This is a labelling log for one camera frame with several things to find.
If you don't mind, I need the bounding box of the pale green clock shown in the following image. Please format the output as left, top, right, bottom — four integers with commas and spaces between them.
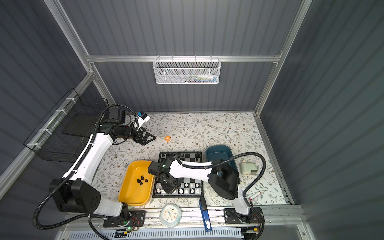
159, 203, 182, 228

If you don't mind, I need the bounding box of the white wire basket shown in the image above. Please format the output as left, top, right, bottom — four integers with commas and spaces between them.
153, 59, 222, 85

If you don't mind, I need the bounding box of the yellow tray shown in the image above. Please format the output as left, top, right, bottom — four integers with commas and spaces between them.
118, 160, 155, 206

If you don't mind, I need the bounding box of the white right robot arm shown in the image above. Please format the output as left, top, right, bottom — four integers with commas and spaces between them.
148, 155, 251, 217

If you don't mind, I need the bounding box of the blue stapler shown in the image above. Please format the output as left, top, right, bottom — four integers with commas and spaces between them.
199, 197, 212, 232

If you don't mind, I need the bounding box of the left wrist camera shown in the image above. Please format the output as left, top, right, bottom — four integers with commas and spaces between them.
132, 112, 150, 130

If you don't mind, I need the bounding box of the black corrugated left cable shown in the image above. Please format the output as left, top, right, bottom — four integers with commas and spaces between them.
32, 104, 137, 231

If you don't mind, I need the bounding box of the black wire basket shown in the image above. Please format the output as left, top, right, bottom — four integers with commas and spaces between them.
24, 89, 109, 163

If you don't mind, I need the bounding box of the black and white chessboard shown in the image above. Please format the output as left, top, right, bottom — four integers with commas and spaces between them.
152, 152, 204, 199

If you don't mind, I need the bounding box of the teal tray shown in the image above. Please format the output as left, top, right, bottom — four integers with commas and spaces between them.
206, 145, 239, 179

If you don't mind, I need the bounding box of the red white marker pen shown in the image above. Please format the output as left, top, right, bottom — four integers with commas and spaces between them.
249, 191, 263, 202

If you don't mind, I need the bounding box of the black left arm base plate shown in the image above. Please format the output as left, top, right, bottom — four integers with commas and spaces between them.
103, 211, 146, 228

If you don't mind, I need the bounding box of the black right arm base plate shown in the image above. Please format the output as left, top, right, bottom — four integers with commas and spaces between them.
224, 208, 265, 225

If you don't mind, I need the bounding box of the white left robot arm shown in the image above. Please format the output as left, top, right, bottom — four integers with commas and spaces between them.
50, 105, 155, 217

